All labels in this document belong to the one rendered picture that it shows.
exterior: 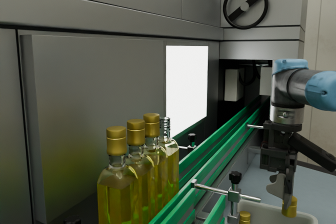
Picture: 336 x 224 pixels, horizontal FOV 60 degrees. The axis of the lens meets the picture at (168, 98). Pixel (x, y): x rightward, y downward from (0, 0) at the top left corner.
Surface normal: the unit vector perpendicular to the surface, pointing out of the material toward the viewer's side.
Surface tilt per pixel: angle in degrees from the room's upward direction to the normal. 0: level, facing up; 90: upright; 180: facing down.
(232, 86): 90
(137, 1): 90
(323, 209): 0
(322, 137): 90
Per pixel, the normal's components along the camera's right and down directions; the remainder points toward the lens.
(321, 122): -0.72, 0.12
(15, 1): 0.89, 0.07
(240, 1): -0.45, 0.15
